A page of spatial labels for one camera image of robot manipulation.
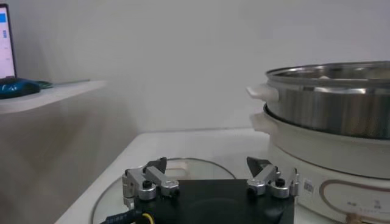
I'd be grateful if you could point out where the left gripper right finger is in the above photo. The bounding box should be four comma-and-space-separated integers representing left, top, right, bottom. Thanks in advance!
246, 156, 301, 204

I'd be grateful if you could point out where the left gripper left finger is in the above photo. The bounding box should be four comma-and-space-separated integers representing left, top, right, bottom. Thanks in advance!
121, 156, 181, 208

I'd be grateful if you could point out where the round glass lid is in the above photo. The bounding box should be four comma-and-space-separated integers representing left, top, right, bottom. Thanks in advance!
90, 157, 237, 224

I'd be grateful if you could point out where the stainless steel steamer basket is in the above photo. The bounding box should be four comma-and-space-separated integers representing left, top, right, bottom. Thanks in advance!
246, 60, 390, 140

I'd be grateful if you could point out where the cream electric cooker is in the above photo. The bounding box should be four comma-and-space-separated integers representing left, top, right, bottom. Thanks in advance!
249, 105, 390, 224

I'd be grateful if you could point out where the white side table with laptop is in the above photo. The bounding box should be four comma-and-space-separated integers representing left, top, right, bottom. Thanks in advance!
0, 80, 107, 115

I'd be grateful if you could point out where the blue computer mouse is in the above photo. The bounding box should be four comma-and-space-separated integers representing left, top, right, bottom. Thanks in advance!
0, 78, 41, 100

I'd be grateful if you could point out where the laptop screen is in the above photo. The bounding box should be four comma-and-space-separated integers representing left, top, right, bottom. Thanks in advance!
0, 3, 18, 82

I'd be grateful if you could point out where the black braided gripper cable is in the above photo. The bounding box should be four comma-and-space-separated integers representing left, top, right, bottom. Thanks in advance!
100, 209, 155, 224

